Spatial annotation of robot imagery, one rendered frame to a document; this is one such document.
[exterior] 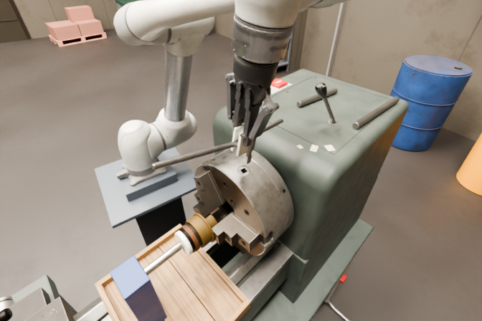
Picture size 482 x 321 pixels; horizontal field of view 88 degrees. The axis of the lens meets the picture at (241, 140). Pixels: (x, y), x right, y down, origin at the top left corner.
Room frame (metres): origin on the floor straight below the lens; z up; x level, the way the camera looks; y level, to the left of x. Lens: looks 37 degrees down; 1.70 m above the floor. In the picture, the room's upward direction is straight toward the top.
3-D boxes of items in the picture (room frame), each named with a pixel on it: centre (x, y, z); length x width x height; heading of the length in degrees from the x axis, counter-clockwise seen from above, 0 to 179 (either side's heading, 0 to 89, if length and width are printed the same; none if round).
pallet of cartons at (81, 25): (6.48, 4.00, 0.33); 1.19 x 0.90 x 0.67; 124
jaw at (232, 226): (0.39, 0.00, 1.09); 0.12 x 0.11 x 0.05; 44
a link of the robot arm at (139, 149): (0.96, 0.49, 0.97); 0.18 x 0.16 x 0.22; 132
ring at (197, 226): (0.41, 0.12, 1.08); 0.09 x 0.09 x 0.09; 44
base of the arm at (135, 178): (0.94, 0.52, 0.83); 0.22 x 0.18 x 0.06; 124
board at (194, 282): (0.32, 0.20, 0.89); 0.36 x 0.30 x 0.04; 44
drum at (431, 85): (2.35, -1.87, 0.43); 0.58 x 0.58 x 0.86
